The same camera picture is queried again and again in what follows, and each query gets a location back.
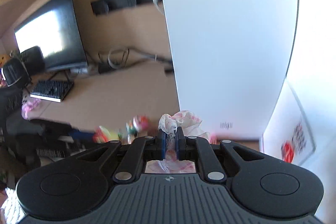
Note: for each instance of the black keyboard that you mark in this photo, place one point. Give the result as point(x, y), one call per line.
point(51, 90)

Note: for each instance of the white computer tower case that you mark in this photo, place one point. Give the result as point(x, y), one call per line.
point(230, 60)

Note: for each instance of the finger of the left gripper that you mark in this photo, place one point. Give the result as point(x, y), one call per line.
point(77, 134)

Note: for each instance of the orange plastic cup right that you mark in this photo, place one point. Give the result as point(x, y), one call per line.
point(213, 139)

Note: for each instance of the black computer monitor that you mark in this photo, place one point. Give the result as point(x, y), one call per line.
point(54, 29)

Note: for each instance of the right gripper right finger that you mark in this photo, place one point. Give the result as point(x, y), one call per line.
point(200, 151)

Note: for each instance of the pink green small toy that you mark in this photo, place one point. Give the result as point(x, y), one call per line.
point(138, 124)

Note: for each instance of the black power strip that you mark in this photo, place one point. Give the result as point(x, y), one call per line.
point(102, 7)

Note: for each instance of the red yellow toy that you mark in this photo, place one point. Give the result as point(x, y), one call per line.
point(103, 135)

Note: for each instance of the pink white plastic bag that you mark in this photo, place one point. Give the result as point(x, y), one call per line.
point(190, 125)

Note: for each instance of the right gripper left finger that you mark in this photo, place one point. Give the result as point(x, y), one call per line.
point(136, 156)

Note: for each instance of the black office chair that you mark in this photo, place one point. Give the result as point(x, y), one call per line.
point(20, 68)

